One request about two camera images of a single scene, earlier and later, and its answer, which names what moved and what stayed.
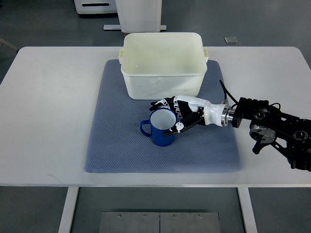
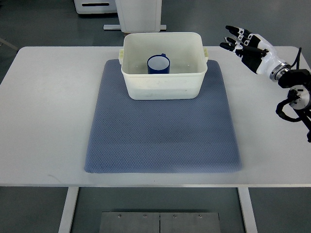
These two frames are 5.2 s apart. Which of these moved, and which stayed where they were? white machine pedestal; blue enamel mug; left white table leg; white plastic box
Moved: blue enamel mug
Stayed: left white table leg; white plastic box; white machine pedestal
